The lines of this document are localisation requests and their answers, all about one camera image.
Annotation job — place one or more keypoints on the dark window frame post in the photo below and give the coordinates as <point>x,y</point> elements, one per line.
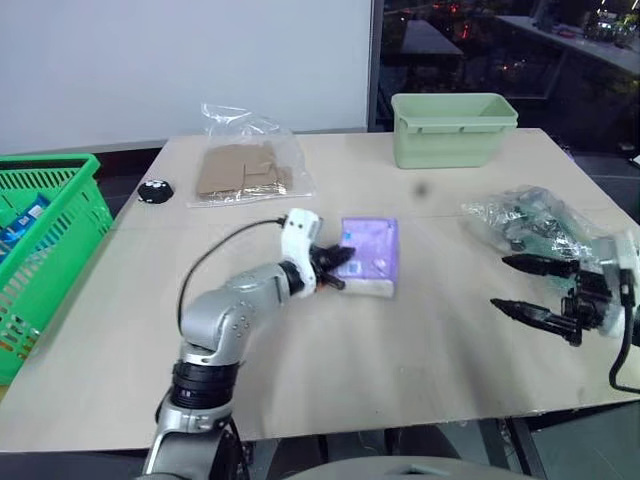
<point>375,65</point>

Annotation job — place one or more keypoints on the black round puck white dots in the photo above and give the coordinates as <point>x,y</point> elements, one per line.
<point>155,191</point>

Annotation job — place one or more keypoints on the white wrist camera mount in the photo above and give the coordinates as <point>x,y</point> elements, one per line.
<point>296,235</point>
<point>625,265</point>

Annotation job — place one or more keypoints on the bright green lattice basket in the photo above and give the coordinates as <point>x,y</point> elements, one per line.
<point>60,235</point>

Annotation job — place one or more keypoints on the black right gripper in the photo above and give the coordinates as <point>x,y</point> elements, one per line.
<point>590,305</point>

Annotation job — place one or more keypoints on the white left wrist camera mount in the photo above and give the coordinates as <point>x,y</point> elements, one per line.
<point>296,235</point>

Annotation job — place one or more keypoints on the cluttered background counter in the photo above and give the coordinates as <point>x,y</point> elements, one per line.
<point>575,35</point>

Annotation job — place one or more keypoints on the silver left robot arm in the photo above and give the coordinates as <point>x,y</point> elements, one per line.
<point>220,320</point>

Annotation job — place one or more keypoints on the dark background table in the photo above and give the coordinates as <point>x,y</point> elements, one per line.
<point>430,37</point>

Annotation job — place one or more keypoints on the pale green plastic bin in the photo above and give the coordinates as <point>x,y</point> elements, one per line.
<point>445,135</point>

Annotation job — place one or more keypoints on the blue packet with white label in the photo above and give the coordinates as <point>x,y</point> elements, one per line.
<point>24,222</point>

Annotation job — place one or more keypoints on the purple tissue pack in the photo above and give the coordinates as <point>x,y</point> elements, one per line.
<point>372,250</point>

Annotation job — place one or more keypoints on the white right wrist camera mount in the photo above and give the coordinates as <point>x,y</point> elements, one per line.
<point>625,265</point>

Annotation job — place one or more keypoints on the black table frame leg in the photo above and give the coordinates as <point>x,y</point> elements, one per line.
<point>522,445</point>

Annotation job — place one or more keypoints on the clear bag with cardboard pieces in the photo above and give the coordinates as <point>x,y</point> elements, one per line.
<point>245,170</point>

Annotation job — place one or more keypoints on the clear bag with dark parts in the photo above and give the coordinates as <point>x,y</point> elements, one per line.
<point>535,220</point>

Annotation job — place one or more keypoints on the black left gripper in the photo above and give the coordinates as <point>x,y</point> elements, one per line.
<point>319,261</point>

